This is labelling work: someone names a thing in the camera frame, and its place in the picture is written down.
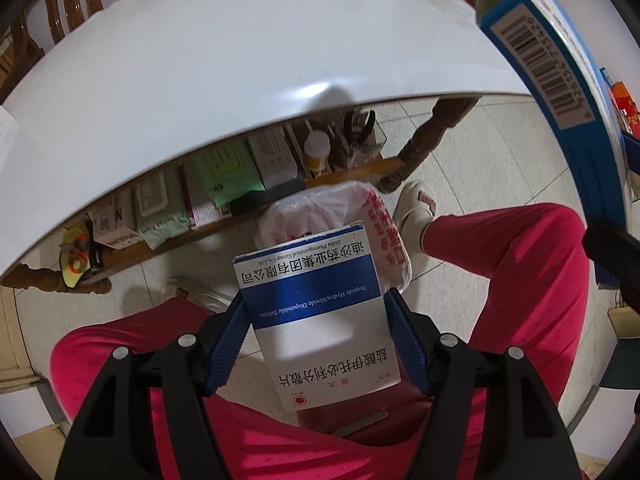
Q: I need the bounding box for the white blue medicine box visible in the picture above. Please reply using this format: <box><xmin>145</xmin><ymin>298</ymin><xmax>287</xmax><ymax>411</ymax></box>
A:
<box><xmin>233</xmin><ymin>222</ymin><xmax>400</xmax><ymax>412</ymax></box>

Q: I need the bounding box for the blue cartoon medicine box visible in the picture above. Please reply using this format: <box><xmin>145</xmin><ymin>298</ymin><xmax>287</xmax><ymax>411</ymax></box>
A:
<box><xmin>475</xmin><ymin>0</ymin><xmax>633</xmax><ymax>288</ymax></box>

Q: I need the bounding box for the white red trash bag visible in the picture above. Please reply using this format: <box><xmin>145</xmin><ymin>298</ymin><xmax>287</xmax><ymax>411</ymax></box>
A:
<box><xmin>254</xmin><ymin>181</ymin><xmax>414</xmax><ymax>296</ymax></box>

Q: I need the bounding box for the cardboard boxes pile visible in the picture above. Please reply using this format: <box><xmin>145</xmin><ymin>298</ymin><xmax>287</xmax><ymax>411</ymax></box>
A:
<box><xmin>600</xmin><ymin>67</ymin><xmax>640</xmax><ymax>138</ymax></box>

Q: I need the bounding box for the beige slipper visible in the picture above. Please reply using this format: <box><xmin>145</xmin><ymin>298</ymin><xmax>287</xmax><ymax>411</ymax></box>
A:
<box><xmin>393</xmin><ymin>180</ymin><xmax>437</xmax><ymax>255</ymax></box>

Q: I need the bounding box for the green wipes pack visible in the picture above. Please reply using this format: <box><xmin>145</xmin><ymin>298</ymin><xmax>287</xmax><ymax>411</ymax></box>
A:
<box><xmin>194</xmin><ymin>140</ymin><xmax>265</xmax><ymax>208</ymax></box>

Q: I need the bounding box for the white pill bottle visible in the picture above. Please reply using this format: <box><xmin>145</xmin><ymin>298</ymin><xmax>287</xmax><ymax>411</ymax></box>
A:
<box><xmin>304</xmin><ymin>130</ymin><xmax>331</xmax><ymax>174</ymax></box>

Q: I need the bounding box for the long wooden bench sofa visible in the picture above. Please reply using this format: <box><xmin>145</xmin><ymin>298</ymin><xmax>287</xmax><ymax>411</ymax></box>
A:
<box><xmin>1</xmin><ymin>0</ymin><xmax>104</xmax><ymax>99</ymax></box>

